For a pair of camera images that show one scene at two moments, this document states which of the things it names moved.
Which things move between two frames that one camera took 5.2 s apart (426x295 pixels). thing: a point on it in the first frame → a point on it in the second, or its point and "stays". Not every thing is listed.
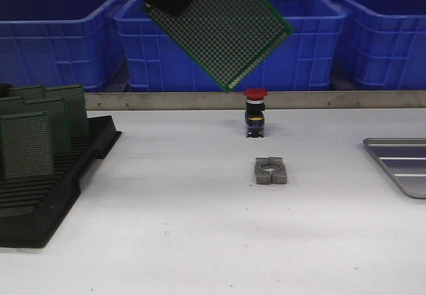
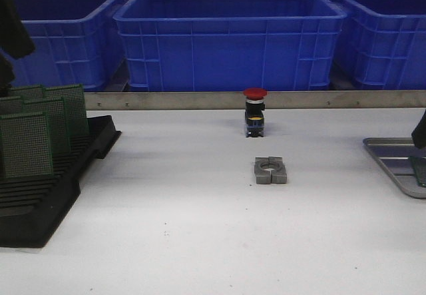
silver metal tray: (405, 158) stays
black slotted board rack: (32, 209) stays
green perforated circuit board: (12, 105) stays
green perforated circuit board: (229, 27) → (419, 166)
